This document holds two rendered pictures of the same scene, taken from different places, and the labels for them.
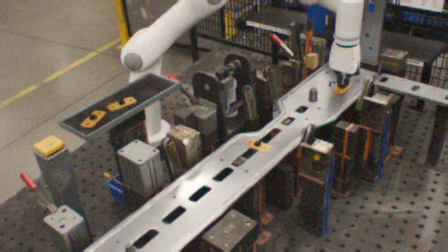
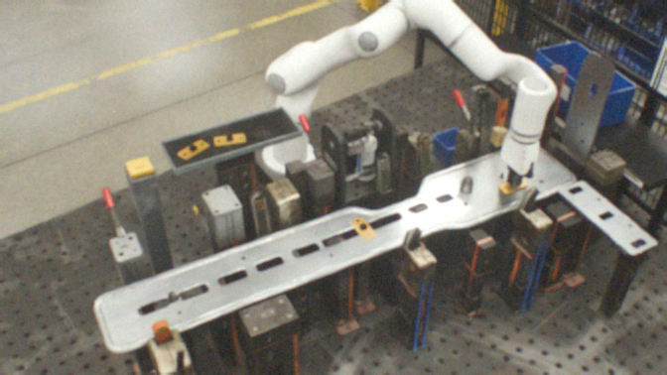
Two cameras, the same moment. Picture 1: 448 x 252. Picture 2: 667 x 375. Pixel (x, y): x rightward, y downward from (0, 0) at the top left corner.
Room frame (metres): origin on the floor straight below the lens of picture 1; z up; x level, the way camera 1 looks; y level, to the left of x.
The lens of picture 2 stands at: (-0.10, -0.50, 2.31)
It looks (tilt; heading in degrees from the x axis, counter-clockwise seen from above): 41 degrees down; 21
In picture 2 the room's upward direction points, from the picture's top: straight up
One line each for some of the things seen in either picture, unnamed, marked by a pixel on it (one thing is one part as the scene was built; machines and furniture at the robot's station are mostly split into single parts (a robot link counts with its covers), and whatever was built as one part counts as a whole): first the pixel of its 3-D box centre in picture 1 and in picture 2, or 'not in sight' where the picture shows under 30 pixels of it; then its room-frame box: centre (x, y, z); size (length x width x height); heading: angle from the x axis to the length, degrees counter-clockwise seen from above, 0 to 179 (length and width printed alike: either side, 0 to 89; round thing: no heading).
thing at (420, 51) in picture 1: (336, 33); (568, 100); (1.98, -0.56, 1.02); 0.90 x 0.22 x 0.03; 48
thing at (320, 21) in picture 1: (344, 17); (580, 84); (1.96, -0.58, 1.10); 0.30 x 0.17 x 0.13; 43
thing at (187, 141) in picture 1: (189, 181); (285, 240); (1.16, 0.11, 0.89); 0.13 x 0.11 x 0.38; 48
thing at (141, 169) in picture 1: (148, 205); (228, 254); (1.04, 0.23, 0.90); 0.13 x 0.10 x 0.41; 48
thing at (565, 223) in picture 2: (380, 127); (552, 247); (1.46, -0.61, 0.84); 0.11 x 0.10 x 0.28; 48
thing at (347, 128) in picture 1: (344, 160); (475, 275); (1.27, -0.42, 0.84); 0.11 x 0.08 x 0.29; 48
